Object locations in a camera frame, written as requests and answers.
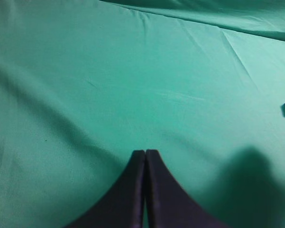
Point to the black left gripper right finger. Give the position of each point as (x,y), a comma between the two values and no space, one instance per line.
(168,205)

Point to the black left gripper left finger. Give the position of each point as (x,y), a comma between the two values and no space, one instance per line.
(123,204)

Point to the green cloth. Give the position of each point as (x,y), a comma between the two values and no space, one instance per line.
(83,83)

